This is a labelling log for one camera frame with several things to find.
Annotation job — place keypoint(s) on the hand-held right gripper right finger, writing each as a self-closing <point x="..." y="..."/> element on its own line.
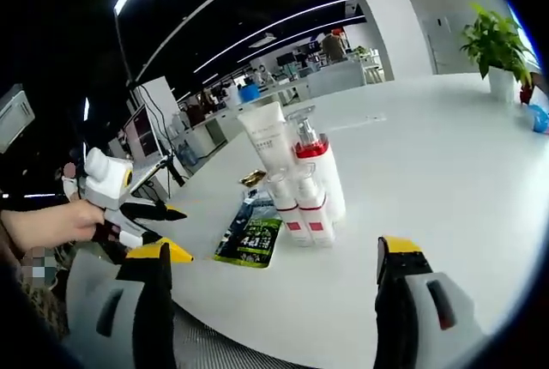
<point x="394" y="309"/>

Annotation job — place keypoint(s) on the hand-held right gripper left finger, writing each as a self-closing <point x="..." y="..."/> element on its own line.
<point x="146" y="309"/>

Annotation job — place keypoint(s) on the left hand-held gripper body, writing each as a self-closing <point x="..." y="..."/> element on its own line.
<point x="109" y="180"/>

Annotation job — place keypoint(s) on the small white skincare bottle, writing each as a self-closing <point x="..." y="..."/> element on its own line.
<point x="289" y="223"/>
<point x="319" y="223"/>

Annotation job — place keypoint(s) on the white skincare tube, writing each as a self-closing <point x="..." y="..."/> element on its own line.
<point x="266" y="137"/>

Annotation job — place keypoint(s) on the tall red-collared skincare bottle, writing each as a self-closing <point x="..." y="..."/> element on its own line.
<point x="330" y="171"/>

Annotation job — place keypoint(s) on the blue storage bin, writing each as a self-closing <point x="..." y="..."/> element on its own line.
<point x="249" y="94"/>

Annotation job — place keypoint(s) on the person's left hand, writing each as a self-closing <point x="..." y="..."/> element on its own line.
<point x="81" y="221"/>

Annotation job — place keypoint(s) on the black tripod stand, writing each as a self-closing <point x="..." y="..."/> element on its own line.
<point x="176" y="176"/>

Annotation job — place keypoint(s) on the grey mesh office chair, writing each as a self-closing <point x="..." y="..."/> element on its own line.
<point x="92" y="264"/>

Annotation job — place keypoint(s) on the open silver laptop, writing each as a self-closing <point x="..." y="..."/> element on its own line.
<point x="141" y="133"/>

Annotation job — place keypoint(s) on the water jug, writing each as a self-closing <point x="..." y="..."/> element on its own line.
<point x="190" y="155"/>

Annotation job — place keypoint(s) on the person in beige shirt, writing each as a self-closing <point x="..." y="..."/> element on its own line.
<point x="47" y="304"/>

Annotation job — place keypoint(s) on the gold sachet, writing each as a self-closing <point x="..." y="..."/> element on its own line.
<point x="252" y="178"/>

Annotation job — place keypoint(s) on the green black sachet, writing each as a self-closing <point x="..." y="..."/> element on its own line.
<point x="253" y="244"/>

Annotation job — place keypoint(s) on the silver dark sachet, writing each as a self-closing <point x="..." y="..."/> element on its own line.
<point x="259" y="199"/>

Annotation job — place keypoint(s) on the ceiling air conditioner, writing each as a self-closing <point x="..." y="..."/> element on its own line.
<point x="15" y="122"/>

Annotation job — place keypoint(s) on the curved white ceiling track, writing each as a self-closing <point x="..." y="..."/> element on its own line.
<point x="206" y="6"/>

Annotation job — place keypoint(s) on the long ceiling light strip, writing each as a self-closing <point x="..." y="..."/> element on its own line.
<point x="279" y="25"/>
<point x="300" y="35"/>

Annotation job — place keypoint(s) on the blue plastic packet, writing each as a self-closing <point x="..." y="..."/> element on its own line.
<point x="539" y="118"/>

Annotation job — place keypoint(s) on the dark red small object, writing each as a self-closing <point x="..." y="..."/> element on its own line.
<point x="526" y="93"/>

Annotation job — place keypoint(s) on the green potted plant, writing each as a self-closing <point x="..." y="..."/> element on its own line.
<point x="493" y="38"/>

